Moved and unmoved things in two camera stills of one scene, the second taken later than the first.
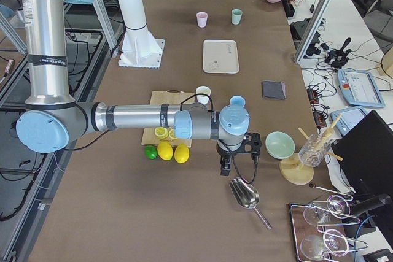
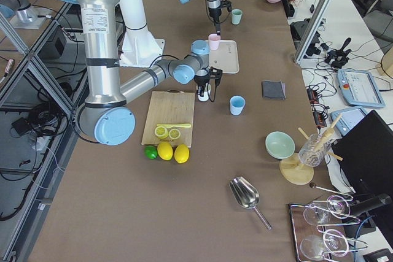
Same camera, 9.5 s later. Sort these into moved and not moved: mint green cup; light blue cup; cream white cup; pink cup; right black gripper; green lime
Moved: right black gripper; pink cup
Not moved: mint green cup; light blue cup; cream white cup; green lime
